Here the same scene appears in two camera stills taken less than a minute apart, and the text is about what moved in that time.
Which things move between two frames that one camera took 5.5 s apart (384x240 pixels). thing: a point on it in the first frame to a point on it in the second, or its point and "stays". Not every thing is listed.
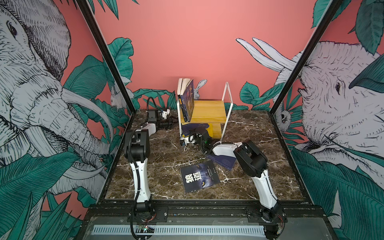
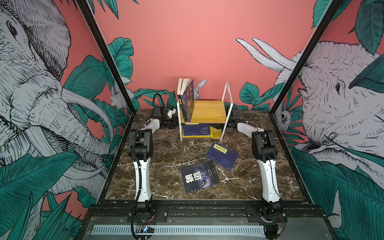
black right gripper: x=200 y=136 to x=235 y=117
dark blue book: x=187 y=127 stays
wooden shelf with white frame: x=214 y=112 stays
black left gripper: x=170 y=122 stays
